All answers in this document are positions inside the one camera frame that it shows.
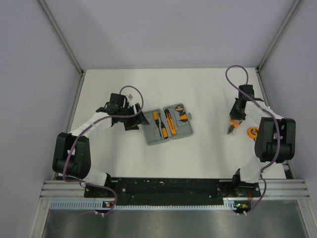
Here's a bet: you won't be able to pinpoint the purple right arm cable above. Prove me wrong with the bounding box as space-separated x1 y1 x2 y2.
225 65 282 216

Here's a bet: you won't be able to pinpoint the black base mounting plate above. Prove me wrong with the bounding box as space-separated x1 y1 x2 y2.
84 178 261 206

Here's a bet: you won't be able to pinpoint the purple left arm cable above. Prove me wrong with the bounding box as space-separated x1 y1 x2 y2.
62 86 144 217

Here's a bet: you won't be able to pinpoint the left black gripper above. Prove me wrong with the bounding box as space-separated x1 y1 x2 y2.
118 103 149 130

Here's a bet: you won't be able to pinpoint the orange utility knife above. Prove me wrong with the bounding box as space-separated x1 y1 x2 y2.
164 109 177 135

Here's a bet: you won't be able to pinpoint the grey plastic tool case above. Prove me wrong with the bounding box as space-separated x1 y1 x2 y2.
143 103 194 146

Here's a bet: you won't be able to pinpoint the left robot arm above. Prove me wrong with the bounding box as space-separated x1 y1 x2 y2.
52 93 149 197

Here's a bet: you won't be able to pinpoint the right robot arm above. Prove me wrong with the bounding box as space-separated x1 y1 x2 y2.
227 84 296 196

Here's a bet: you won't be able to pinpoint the orange black screwdriver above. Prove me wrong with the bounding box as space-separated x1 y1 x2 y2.
153 111 161 136
158 113 168 139

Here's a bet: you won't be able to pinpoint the black round tape roll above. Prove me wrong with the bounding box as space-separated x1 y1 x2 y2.
175 105 184 113

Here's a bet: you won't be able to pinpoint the white slotted cable duct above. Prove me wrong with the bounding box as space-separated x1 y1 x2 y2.
50 200 247 211

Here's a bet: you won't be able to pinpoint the orange pliers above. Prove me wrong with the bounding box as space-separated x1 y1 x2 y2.
227 119 242 134

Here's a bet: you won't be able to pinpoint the orange tape measure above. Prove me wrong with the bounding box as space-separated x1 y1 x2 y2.
247 127 259 141

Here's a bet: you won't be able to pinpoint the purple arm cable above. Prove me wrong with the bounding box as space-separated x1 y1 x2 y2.
225 65 282 216
62 86 144 217

